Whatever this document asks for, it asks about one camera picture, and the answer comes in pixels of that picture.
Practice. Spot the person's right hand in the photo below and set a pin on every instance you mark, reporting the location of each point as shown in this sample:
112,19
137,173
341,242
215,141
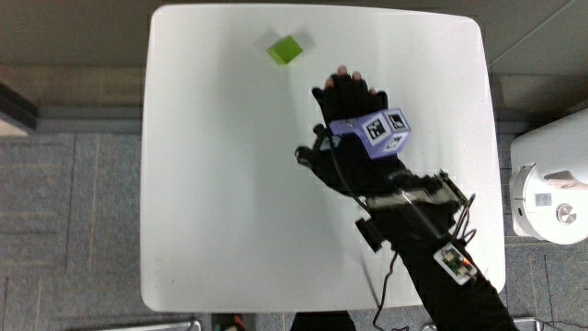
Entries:
349,161

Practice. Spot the white round appliance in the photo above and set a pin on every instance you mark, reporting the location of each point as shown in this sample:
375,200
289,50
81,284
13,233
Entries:
549,184

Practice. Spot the green brick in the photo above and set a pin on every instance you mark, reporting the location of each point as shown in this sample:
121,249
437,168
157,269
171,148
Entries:
285,49

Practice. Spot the person's dark clothing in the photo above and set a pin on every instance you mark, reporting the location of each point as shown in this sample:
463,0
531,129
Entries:
321,322

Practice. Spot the dark furniture edge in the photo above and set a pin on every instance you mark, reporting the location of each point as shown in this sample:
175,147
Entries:
16,110

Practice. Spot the person's right forearm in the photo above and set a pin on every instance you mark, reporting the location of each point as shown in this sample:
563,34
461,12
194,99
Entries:
441,276

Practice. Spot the metal frame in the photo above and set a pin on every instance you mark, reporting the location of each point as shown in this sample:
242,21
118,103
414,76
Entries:
151,327

